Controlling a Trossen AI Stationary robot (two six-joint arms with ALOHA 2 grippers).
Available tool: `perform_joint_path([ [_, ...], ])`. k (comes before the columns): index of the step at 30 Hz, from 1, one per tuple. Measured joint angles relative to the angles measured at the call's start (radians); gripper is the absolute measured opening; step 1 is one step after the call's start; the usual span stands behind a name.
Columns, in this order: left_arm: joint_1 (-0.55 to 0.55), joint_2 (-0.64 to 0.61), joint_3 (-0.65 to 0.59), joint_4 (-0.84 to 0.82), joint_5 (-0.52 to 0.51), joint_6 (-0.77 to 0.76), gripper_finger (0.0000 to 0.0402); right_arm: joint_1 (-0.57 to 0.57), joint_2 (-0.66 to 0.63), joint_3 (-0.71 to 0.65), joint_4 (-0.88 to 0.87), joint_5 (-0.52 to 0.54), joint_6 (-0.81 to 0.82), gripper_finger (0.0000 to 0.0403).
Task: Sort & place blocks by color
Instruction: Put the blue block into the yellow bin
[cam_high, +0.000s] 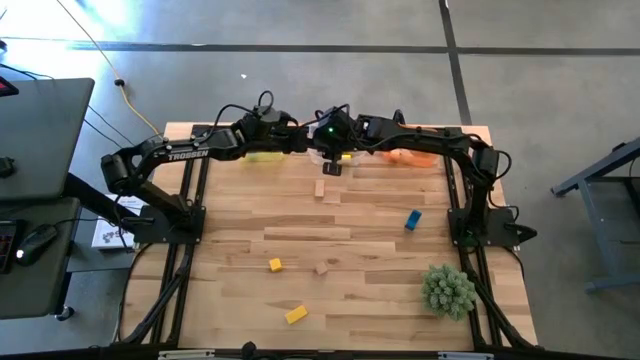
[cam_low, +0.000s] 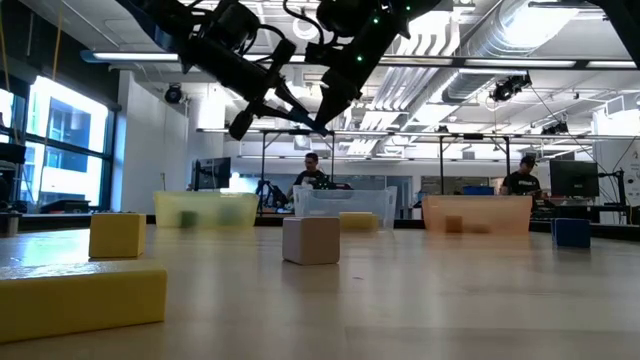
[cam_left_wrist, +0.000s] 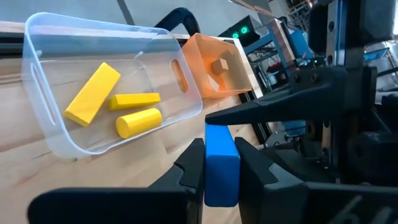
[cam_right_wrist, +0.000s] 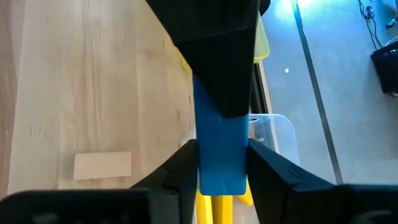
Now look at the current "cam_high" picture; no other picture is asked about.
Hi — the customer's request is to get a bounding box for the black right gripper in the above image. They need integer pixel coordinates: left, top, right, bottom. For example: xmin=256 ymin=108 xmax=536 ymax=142
xmin=319 ymin=139 xmax=354 ymax=177

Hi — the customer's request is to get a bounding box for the yellow rectangular wooden block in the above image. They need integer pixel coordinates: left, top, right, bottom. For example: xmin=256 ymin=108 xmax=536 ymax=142
xmin=284 ymin=304 xmax=309 ymax=326

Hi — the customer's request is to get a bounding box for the clear plastic bin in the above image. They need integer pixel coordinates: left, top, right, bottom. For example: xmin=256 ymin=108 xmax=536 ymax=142
xmin=305 ymin=147 xmax=369 ymax=168

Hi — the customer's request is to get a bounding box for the yellow-green translucent plastic bin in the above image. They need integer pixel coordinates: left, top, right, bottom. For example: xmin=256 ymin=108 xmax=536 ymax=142
xmin=242 ymin=149 xmax=290 ymax=163

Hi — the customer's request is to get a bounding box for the orange translucent plastic bin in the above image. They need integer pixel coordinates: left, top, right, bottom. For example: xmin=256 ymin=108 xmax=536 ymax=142
xmin=382 ymin=123 xmax=442 ymax=169

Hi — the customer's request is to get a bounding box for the green artificial succulent plant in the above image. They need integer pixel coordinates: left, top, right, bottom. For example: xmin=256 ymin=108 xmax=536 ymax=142
xmin=421 ymin=263 xmax=478 ymax=322

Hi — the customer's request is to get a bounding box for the black desk support beam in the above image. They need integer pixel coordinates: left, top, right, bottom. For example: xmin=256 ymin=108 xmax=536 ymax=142
xmin=62 ymin=171 xmax=139 ymax=226

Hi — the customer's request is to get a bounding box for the white printed box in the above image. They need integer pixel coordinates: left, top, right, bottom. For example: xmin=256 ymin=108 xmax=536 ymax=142
xmin=90 ymin=193 xmax=151 ymax=250

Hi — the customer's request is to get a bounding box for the grey desk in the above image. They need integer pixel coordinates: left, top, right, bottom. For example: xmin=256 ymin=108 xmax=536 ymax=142
xmin=0 ymin=77 xmax=96 ymax=202

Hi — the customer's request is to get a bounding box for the blue-grey metal cart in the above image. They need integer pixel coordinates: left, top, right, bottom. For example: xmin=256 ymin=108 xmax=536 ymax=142
xmin=550 ymin=137 xmax=640 ymax=294

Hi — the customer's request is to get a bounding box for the black computer mouse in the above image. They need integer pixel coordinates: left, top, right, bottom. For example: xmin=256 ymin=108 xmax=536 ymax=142
xmin=14 ymin=223 xmax=59 ymax=267

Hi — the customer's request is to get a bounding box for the black device with red light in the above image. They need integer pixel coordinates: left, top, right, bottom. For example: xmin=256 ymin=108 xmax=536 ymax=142
xmin=0 ymin=75 xmax=20 ymax=99

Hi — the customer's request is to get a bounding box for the dark desk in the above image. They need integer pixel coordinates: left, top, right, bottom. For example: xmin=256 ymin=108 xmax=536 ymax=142
xmin=0 ymin=196 xmax=82 ymax=321

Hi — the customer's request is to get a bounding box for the black backlit keyboard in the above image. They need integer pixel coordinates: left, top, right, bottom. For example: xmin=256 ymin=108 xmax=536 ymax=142
xmin=0 ymin=218 xmax=21 ymax=275

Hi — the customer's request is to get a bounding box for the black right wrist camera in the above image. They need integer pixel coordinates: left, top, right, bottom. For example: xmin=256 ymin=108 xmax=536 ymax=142
xmin=313 ymin=107 xmax=351 ymax=144

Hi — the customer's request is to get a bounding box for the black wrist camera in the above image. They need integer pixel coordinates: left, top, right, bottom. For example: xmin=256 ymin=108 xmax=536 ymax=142
xmin=242 ymin=104 xmax=294 ymax=146
xmin=313 ymin=107 xmax=351 ymax=144

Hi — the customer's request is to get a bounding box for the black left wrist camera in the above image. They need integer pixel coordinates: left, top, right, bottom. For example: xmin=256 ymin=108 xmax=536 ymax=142
xmin=242 ymin=104 xmax=294 ymax=146

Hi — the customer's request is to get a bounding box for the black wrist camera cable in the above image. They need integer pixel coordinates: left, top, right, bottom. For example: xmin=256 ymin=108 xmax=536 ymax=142
xmin=214 ymin=89 xmax=276 ymax=131

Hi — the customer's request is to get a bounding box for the black aluminium frame rail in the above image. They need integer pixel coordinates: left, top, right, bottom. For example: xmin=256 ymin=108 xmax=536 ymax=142
xmin=112 ymin=124 xmax=211 ymax=349
xmin=109 ymin=343 xmax=640 ymax=360
xmin=189 ymin=123 xmax=466 ymax=137
xmin=442 ymin=124 xmax=539 ymax=351

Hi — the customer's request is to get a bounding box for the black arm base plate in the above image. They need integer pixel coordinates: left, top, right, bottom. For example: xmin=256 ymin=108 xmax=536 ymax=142
xmin=133 ymin=204 xmax=207 ymax=246
xmin=447 ymin=207 xmax=539 ymax=250

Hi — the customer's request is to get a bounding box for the black floor cable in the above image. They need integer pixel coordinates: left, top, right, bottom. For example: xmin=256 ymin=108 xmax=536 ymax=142
xmin=0 ymin=62 xmax=164 ymax=151

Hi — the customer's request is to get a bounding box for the yellow extension cord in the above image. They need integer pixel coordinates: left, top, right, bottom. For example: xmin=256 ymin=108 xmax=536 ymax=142
xmin=53 ymin=0 xmax=164 ymax=139

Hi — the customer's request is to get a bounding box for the silver aluminium bracket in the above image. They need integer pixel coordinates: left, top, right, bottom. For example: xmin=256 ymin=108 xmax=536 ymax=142
xmin=157 ymin=349 xmax=217 ymax=360
xmin=437 ymin=351 xmax=495 ymax=360

